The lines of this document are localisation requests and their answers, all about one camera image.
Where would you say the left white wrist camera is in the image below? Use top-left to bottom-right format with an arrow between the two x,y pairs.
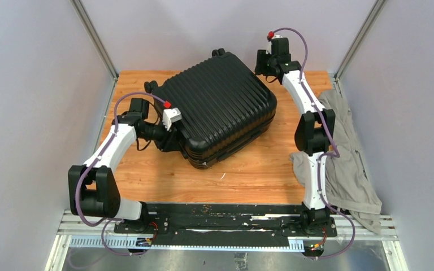
162,100 -> 183,131

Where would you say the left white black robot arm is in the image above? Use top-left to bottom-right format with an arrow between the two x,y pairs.
68,98 -> 183,233

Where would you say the left aluminium corner post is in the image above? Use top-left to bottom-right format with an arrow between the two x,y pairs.
70,0 -> 119,82

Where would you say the purple cable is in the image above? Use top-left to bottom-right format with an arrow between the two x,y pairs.
75,91 -> 169,257
273,27 -> 356,261

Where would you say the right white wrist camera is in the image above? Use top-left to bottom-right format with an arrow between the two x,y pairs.
266,31 -> 275,55

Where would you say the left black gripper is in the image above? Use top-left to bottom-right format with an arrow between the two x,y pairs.
140,118 -> 181,152

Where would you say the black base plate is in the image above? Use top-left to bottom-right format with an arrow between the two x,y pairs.
111,203 -> 337,250

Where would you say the right aluminium corner post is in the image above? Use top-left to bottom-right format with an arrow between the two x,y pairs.
334,0 -> 387,81

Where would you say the black suitcase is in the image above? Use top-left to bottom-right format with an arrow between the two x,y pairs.
144,48 -> 277,169

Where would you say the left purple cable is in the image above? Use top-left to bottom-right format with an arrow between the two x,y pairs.
75,91 -> 169,257

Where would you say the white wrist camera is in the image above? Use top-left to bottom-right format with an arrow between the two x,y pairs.
162,100 -> 183,131
266,31 -> 275,55

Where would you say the grey shirt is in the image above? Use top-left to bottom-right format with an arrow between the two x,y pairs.
289,89 -> 383,235

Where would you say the aluminium rail frame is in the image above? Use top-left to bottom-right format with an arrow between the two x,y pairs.
45,204 -> 408,270

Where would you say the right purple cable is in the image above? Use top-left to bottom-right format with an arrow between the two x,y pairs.
273,27 -> 356,261

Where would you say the aluminium corner post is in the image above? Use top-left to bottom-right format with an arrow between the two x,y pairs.
334,0 -> 387,81
70,0 -> 119,82

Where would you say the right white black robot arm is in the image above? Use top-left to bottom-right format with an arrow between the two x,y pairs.
255,32 -> 336,236

